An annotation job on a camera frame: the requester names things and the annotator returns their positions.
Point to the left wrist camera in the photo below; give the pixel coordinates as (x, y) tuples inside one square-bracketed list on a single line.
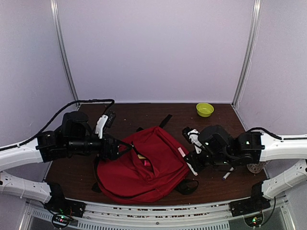
[(104, 122)]

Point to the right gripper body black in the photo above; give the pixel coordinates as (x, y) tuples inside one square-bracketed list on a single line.
[(197, 166)]

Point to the right aluminium frame post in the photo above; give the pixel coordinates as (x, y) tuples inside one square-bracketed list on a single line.
[(253, 33)]

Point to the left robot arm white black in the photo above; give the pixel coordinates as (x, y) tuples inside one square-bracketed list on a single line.
[(73, 137)]

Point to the lime green bowl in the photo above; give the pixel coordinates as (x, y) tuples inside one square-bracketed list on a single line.
[(204, 109)]

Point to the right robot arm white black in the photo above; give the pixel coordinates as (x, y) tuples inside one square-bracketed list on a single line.
[(215, 146)]

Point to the patterned mug orange inside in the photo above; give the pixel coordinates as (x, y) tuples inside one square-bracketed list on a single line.
[(256, 168)]

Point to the red backpack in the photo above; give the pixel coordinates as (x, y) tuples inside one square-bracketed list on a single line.
[(147, 172)]

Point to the front aluminium rail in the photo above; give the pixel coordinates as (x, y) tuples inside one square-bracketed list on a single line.
[(208, 216)]

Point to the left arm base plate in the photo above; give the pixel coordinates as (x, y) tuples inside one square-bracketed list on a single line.
[(68, 207)]

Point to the left aluminium frame post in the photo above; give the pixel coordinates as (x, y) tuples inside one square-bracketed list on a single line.
[(63, 53)]

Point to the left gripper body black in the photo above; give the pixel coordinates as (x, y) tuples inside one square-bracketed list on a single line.
[(105, 153)]

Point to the pink white marker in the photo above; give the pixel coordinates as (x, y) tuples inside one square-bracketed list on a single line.
[(184, 156)]

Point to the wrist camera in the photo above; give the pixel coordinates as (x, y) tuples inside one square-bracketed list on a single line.
[(191, 136), (104, 122)]

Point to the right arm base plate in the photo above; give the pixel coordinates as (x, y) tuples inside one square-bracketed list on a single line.
[(247, 206)]

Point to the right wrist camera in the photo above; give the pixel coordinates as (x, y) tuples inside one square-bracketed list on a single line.
[(191, 136)]

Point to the aluminium frame post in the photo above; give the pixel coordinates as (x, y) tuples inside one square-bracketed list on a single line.
[(63, 53), (253, 33)]

